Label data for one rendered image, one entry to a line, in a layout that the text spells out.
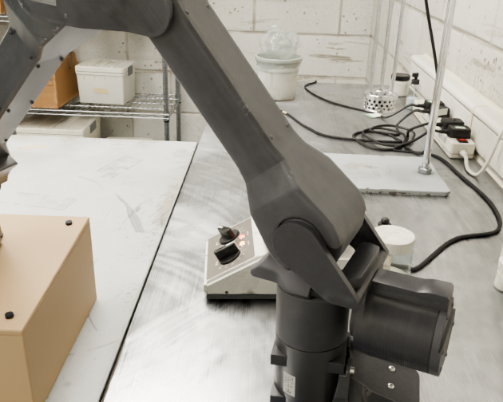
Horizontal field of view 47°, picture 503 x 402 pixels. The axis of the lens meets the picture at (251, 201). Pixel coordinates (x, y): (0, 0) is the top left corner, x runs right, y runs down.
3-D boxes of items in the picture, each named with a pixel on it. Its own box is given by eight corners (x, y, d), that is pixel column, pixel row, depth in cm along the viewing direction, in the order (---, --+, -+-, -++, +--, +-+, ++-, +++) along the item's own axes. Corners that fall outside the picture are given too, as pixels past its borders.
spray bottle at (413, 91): (411, 111, 170) (416, 74, 165) (402, 108, 172) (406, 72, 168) (421, 109, 171) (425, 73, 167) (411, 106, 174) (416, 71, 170)
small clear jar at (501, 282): (506, 297, 80) (513, 270, 79) (486, 283, 83) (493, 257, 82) (527, 292, 82) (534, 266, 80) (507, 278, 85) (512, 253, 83)
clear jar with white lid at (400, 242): (388, 269, 86) (395, 221, 83) (417, 289, 81) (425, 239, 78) (355, 279, 84) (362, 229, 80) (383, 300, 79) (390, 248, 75)
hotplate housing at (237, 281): (203, 302, 77) (203, 249, 74) (206, 254, 89) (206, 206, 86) (370, 302, 78) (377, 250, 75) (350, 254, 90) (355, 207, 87)
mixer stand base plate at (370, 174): (295, 190, 113) (295, 185, 112) (292, 155, 131) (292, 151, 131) (451, 196, 112) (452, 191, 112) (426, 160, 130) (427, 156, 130)
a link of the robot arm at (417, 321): (271, 218, 39) (454, 259, 34) (316, 174, 46) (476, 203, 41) (271, 350, 44) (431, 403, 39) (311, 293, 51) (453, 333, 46)
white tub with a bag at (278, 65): (277, 88, 190) (280, 21, 181) (309, 98, 180) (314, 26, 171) (244, 95, 181) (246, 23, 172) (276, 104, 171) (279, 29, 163)
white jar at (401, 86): (411, 96, 186) (413, 76, 183) (394, 96, 184) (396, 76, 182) (402, 92, 191) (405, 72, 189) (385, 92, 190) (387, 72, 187)
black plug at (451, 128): (441, 138, 133) (442, 128, 132) (436, 132, 137) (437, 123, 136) (471, 139, 133) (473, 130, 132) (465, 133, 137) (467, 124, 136)
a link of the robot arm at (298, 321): (242, 256, 43) (362, 288, 39) (275, 226, 48) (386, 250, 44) (243, 333, 46) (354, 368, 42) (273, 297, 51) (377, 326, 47)
